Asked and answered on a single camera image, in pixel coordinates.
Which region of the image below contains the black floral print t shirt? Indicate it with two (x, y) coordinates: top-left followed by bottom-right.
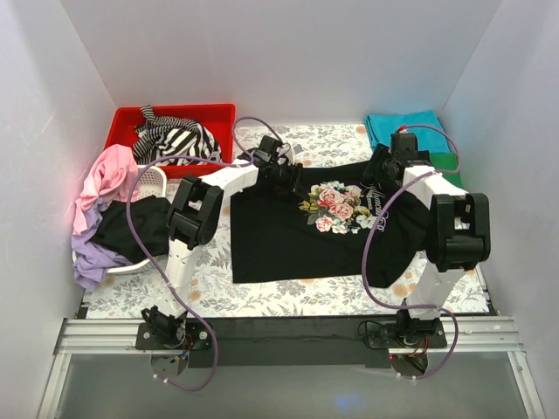
(231, 162), (429, 288)

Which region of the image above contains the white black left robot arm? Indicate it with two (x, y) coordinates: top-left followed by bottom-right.
(155, 135), (302, 318)

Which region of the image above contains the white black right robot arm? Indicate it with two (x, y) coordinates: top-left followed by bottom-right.
(361, 124), (491, 347)

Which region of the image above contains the folded blue t shirt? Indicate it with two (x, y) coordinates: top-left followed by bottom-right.
(364, 110), (451, 154)

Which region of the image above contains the folded green t shirt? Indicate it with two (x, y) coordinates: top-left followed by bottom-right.
(430, 153), (463, 188)

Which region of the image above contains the red plastic bin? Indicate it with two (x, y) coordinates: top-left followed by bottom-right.
(103, 103), (237, 179)

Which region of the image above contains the white plastic laundry basket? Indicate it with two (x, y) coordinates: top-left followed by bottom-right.
(72, 167), (167, 273)

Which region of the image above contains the black white striped shirt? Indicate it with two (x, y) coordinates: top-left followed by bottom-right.
(132, 106), (222, 166)

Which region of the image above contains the floral patterned table mat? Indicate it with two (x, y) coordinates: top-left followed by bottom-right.
(85, 124), (489, 319)

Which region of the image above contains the black shirt in basket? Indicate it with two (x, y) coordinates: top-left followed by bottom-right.
(92, 196), (176, 266)

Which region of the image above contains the pink shirt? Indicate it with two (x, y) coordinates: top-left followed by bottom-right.
(73, 144), (139, 235)

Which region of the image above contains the lavender shirt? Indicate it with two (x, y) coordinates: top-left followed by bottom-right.
(71, 198), (132, 291)

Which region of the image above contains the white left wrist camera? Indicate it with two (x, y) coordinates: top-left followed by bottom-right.
(278, 143), (295, 161)

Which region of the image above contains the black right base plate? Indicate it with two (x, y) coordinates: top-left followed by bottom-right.
(357, 319), (447, 349)

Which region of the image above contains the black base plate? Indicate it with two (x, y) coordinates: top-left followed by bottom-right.
(357, 319), (447, 349)
(135, 321), (213, 350)

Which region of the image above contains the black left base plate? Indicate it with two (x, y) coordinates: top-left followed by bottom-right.
(135, 321), (213, 350)

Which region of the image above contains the aluminium frame rail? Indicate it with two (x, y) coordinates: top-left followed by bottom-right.
(55, 316), (524, 354)

